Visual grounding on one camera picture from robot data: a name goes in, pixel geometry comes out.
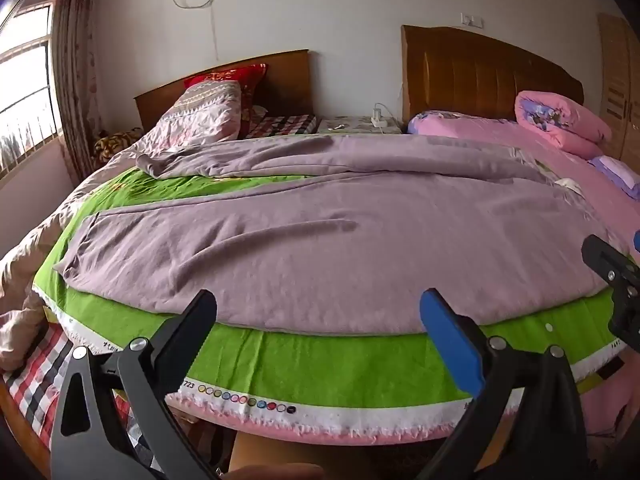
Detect patterned curtain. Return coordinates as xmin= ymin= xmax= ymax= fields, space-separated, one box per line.
xmin=52 ymin=0 xmax=104 ymax=172

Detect wooden bed frame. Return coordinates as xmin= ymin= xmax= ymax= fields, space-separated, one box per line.
xmin=0 ymin=375 xmax=57 ymax=480

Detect purple pillow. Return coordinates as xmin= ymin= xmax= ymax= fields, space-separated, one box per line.
xmin=589 ymin=155 xmax=640 ymax=194

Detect red pillow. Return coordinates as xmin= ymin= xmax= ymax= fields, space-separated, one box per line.
xmin=183 ymin=63 xmax=269 ymax=92

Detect pink bed cover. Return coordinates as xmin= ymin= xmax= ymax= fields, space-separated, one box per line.
xmin=406 ymin=109 xmax=640 ymax=442

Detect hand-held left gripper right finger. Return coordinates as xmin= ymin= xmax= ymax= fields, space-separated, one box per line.
xmin=419 ymin=287 xmax=590 ymax=480

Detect yellow brown knit blanket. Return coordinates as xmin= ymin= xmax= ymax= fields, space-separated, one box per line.
xmin=95 ymin=127 xmax=144 ymax=164

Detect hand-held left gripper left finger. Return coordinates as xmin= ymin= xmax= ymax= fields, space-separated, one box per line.
xmin=50 ymin=289 xmax=218 ymax=480

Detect pink white patterned quilt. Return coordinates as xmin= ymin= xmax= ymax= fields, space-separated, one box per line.
xmin=0 ymin=81 xmax=244 ymax=372

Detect mauve pants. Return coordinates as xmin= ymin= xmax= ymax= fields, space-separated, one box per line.
xmin=54 ymin=132 xmax=613 ymax=337

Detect window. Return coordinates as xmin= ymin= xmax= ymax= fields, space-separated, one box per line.
xmin=0 ymin=2 xmax=64 ymax=177

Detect nightstand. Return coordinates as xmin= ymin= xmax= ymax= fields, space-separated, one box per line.
xmin=317 ymin=116 xmax=404 ymax=135

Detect plain wooden headboard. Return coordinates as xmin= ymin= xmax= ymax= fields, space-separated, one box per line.
xmin=134 ymin=49 xmax=315 ymax=133

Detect wooden wardrobe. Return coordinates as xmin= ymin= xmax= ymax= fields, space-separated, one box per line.
xmin=597 ymin=12 xmax=640 ymax=167

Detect green bed sheet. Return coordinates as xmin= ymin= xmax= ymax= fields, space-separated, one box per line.
xmin=31 ymin=162 xmax=640 ymax=433

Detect ribbed wooden headboard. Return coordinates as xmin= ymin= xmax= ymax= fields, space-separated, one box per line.
xmin=401 ymin=25 xmax=585 ymax=128

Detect folded pink quilt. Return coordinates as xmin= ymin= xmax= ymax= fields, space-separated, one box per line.
xmin=515 ymin=91 xmax=613 ymax=157

